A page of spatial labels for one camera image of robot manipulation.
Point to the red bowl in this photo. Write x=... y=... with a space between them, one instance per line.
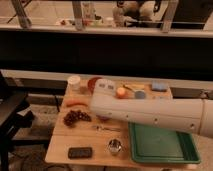
x=91 y=83

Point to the metal spoon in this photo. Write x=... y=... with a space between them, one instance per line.
x=105 y=128

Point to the blue sponge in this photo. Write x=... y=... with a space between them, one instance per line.
x=159 y=87

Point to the black chair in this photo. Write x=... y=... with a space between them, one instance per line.
x=11 y=103

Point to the blue cup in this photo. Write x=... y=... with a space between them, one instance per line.
x=140 y=94

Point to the orange fruit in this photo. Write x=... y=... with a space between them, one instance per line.
x=121 y=93

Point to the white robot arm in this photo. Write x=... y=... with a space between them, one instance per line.
x=184 y=115

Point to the small metal cup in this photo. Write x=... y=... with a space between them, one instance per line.
x=114 y=146

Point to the dark grape bunch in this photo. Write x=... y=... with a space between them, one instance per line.
x=74 y=116

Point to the wooden table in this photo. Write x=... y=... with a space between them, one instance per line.
x=83 y=135

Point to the green plastic tray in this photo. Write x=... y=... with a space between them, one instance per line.
x=161 y=146

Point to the white plastic cup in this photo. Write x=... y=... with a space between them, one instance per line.
x=74 y=83

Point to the yellow banana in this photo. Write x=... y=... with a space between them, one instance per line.
x=134 y=87

